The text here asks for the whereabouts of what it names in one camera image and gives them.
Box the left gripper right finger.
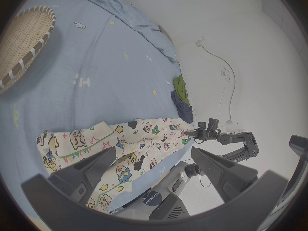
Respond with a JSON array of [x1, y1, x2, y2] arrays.
[[191, 146, 259, 204]]

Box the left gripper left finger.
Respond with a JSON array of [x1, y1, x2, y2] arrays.
[[49, 145, 117, 204]]

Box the white printed pyjama top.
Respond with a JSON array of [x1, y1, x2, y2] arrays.
[[36, 118, 196, 213]]

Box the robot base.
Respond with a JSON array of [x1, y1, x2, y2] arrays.
[[109, 160, 205, 222]]

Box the dark blue garment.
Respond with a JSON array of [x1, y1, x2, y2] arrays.
[[171, 90, 194, 124]]

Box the green garment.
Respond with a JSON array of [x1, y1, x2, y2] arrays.
[[173, 75, 191, 106]]

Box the bed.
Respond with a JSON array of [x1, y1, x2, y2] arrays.
[[0, 0, 242, 226]]

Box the pale blue quilt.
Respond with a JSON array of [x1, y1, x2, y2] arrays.
[[46, 0, 177, 63]]

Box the black cable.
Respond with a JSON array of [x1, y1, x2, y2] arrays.
[[198, 173, 213, 188]]

